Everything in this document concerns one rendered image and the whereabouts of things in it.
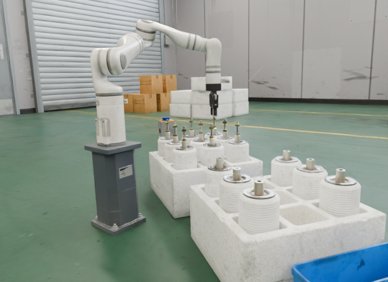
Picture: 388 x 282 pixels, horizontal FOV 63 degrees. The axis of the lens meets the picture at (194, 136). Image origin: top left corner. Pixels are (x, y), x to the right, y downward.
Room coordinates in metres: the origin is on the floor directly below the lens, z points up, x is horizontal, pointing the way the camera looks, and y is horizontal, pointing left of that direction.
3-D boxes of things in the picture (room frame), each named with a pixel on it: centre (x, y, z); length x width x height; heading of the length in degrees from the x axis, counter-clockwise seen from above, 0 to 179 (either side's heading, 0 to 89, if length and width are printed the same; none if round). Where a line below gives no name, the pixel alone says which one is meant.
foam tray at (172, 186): (1.37, -0.03, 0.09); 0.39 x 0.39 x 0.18; 21
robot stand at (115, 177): (1.10, 0.29, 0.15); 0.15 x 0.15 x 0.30; 49
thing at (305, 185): (0.89, -0.34, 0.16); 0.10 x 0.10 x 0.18
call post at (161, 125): (1.61, 0.14, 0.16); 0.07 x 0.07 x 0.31; 21
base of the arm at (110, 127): (1.10, 0.29, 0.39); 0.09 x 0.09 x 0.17; 49
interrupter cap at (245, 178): (0.82, -0.11, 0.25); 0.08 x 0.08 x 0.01
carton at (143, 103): (5.16, 0.78, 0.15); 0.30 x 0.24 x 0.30; 48
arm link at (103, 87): (1.10, 0.29, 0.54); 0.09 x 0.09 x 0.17; 80
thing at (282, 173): (1.00, -0.30, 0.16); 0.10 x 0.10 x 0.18
